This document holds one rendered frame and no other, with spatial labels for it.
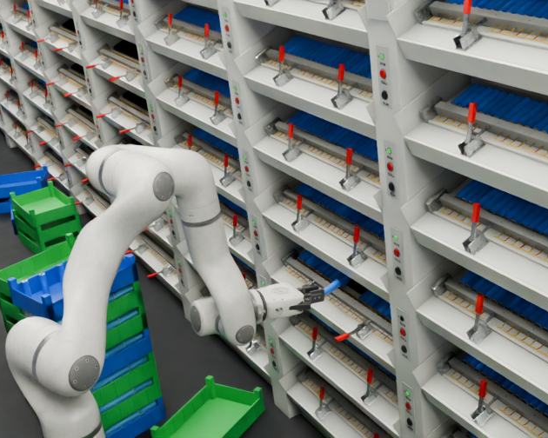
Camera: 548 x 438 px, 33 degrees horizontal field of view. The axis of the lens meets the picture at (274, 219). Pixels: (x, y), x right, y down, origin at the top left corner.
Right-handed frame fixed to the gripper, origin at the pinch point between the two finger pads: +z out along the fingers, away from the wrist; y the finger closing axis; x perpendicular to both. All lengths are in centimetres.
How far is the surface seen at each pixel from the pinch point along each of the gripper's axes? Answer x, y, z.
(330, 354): 24.3, 11.2, 12.7
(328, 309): 7.6, 4.7, 7.3
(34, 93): 4, 294, 9
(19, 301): 16, 64, -57
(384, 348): 7.5, -19.7, 7.5
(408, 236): -26.8, -36.4, 0.0
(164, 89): -32, 103, 4
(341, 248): -12.0, -3.2, 5.4
